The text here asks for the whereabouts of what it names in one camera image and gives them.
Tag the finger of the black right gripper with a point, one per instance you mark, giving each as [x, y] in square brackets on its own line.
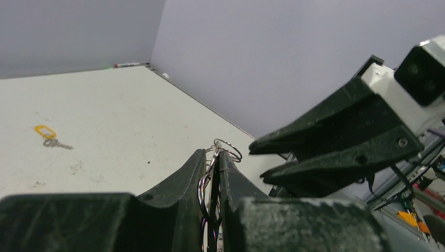
[350, 116]
[326, 174]

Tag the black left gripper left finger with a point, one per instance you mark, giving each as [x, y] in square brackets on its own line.
[164, 218]

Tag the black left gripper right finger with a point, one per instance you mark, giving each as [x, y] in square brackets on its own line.
[253, 221]

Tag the large metal keyring organizer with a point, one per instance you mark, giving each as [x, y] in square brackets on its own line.
[209, 195]

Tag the silver key with yellow tag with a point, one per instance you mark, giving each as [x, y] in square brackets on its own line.
[54, 143]

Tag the yellow plastic key tag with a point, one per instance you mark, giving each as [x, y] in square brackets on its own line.
[45, 132]

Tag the red and white marker pen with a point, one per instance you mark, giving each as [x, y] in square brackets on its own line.
[124, 65]

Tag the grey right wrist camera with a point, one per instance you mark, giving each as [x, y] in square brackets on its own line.
[415, 90]

